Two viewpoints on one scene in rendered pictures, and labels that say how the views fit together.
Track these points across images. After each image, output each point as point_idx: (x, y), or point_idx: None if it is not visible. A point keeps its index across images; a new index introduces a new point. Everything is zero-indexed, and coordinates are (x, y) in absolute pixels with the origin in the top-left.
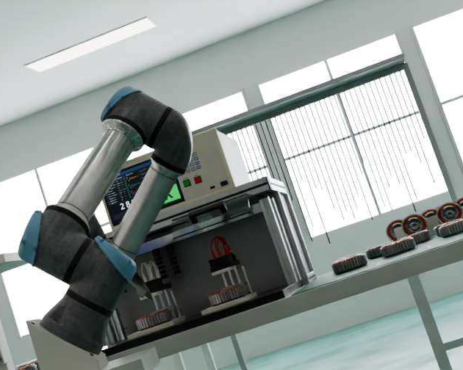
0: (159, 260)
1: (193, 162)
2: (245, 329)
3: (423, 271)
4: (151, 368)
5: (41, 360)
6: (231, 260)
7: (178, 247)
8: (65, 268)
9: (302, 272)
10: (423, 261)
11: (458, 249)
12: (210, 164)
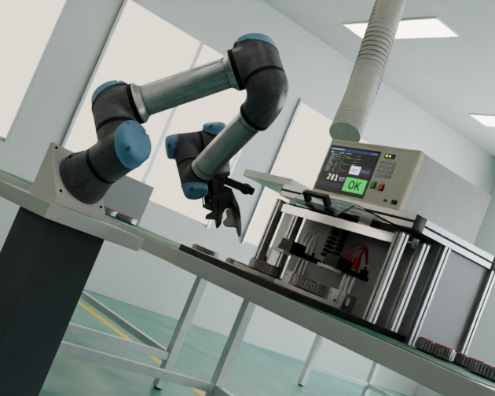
0: (329, 240)
1: (389, 170)
2: (246, 298)
3: (366, 357)
4: (83, 229)
5: (38, 173)
6: (339, 264)
7: (353, 241)
8: (96, 126)
9: (408, 330)
10: (373, 347)
11: (403, 361)
12: (397, 179)
